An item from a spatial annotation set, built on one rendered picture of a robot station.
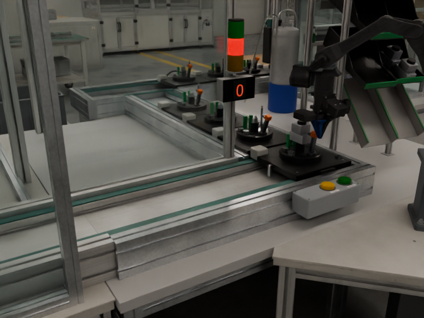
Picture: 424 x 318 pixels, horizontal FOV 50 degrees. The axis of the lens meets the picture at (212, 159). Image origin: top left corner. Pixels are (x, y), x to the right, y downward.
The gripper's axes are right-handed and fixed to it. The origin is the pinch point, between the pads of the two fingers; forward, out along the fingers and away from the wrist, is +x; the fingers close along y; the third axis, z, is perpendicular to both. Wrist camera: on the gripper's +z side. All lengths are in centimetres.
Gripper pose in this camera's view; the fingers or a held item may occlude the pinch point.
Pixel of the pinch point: (320, 127)
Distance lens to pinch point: 146.5
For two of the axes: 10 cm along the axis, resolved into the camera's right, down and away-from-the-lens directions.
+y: 8.5, -1.9, 4.9
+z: 5.2, 3.1, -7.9
